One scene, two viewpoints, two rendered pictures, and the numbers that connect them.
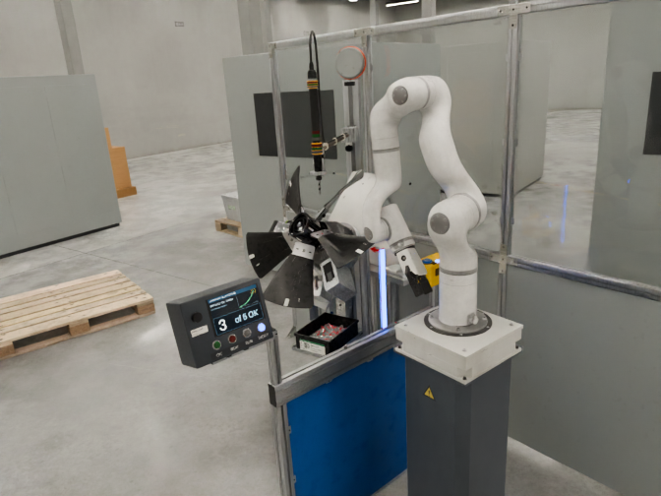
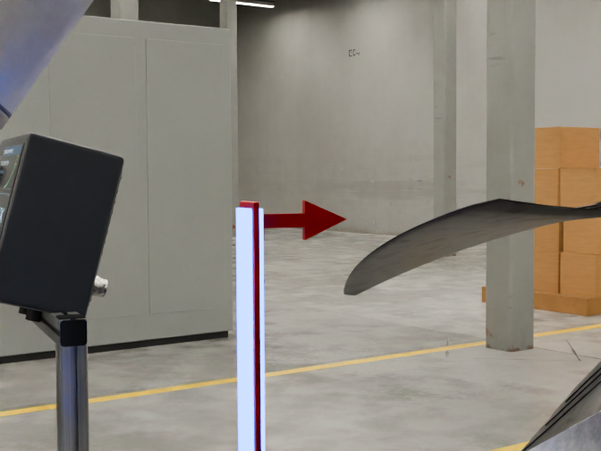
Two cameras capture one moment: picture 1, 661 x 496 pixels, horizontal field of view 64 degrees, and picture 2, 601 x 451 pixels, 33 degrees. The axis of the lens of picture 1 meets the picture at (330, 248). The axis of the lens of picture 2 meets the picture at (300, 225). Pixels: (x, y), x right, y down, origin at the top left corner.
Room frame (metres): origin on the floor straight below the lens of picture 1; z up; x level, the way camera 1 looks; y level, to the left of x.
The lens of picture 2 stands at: (2.09, -0.76, 1.21)
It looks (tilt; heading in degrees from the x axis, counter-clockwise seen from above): 3 degrees down; 107
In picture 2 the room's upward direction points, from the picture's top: straight up
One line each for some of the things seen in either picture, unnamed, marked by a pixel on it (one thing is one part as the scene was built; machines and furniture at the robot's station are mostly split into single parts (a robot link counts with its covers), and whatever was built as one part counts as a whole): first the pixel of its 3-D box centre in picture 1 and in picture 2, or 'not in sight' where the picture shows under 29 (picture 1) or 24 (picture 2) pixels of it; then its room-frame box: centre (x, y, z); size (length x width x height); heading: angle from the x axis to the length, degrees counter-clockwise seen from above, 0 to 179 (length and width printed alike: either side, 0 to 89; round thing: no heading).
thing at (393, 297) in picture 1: (394, 341); not in sight; (2.60, -0.32, 0.42); 0.04 x 0.04 x 0.83; 40
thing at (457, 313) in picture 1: (457, 295); not in sight; (1.59, -0.40, 1.12); 0.19 x 0.19 x 0.18
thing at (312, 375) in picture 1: (368, 346); not in sight; (1.82, -0.12, 0.82); 0.90 x 0.04 x 0.08; 130
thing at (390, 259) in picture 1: (386, 251); not in sight; (2.68, -0.30, 0.92); 0.17 x 0.16 x 0.11; 130
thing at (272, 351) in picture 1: (273, 356); (72, 406); (1.55, 0.21, 0.96); 0.03 x 0.03 x 0.20; 40
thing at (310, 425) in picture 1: (372, 428); not in sight; (1.82, -0.12, 0.45); 0.82 x 0.02 x 0.66; 130
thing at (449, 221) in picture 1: (453, 235); not in sight; (1.56, -0.38, 1.33); 0.19 x 0.12 x 0.24; 138
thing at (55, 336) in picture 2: (243, 344); (55, 318); (1.48, 0.29, 1.04); 0.24 x 0.03 x 0.03; 130
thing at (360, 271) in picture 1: (363, 328); not in sight; (2.48, -0.14, 0.58); 0.09 x 0.05 x 1.15; 40
